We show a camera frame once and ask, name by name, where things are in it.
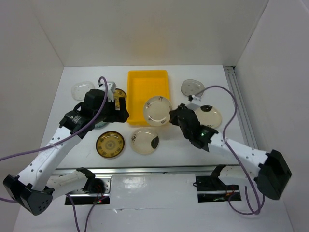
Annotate cream plate black brushstroke right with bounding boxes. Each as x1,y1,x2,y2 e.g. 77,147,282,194
195,105,222,129

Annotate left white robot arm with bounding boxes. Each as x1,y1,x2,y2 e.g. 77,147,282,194
3,89,129,216

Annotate yellow plastic bin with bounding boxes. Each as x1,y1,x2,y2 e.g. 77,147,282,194
126,70,170,126

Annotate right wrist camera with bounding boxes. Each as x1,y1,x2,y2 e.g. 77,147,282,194
186,95,201,111

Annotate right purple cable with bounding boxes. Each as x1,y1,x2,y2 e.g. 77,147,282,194
193,85,265,215

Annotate blue floral plate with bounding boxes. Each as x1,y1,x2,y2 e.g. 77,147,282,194
94,121,108,130

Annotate cream plate black brushstroke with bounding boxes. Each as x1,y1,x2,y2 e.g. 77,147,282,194
130,128,159,155
195,105,222,129

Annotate cream plate with characters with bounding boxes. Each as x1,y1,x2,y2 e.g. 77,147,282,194
143,96,172,127

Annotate aluminium rail right side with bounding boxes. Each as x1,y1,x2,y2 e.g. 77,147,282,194
223,66,258,148

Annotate yellow patterned plate upper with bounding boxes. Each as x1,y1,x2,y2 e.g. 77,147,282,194
113,88,126,109

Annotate clear plastic plate left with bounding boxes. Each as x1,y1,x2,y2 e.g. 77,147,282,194
71,81,95,101

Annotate yellow patterned plate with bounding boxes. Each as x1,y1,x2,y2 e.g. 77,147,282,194
96,131,125,159
113,88,126,109

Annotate cream plate black brushstroke lower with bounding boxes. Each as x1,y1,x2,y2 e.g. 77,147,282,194
130,128,159,155

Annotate white front cover board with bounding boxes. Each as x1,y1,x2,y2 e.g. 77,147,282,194
110,174,197,209

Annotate clear grey plastic plate right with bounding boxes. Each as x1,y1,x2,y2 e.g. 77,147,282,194
180,79,205,97

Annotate yellow patterned plate lower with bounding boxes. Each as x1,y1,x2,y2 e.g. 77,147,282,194
96,131,125,159

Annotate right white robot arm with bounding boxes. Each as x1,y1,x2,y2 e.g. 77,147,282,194
169,104,292,200

